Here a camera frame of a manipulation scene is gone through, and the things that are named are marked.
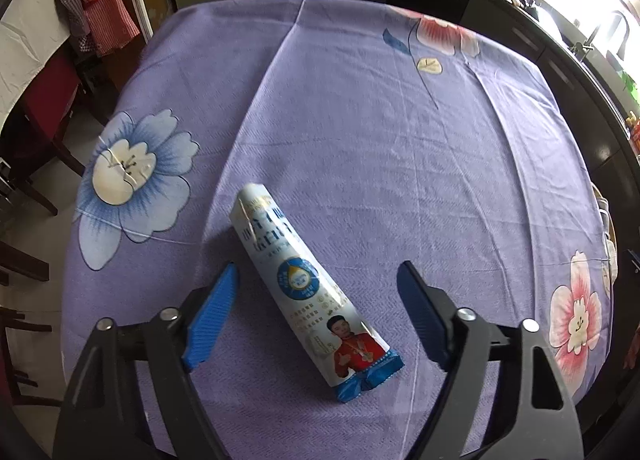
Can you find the sink faucet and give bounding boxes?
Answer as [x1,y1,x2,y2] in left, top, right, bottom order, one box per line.
[574,9,632,62]

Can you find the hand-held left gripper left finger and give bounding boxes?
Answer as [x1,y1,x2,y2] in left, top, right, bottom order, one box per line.
[51,261,240,460]

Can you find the white table cover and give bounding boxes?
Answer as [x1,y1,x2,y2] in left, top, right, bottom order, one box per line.
[0,0,72,117]

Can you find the dark wooden chair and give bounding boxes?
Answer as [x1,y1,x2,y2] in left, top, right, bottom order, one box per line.
[0,155,60,407]

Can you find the dark kitchen cabinets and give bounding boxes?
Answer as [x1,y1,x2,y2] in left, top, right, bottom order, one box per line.
[372,0,640,181]

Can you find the white and blue snack packet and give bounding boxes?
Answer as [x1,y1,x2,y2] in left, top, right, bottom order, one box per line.
[230,183,405,403]

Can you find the purple floral tablecloth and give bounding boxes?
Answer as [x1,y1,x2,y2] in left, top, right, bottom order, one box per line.
[60,0,617,460]

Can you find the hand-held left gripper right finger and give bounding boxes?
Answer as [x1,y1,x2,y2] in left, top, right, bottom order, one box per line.
[396,260,585,460]

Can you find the red upholstered chair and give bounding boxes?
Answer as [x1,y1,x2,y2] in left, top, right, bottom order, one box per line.
[14,47,87,180]

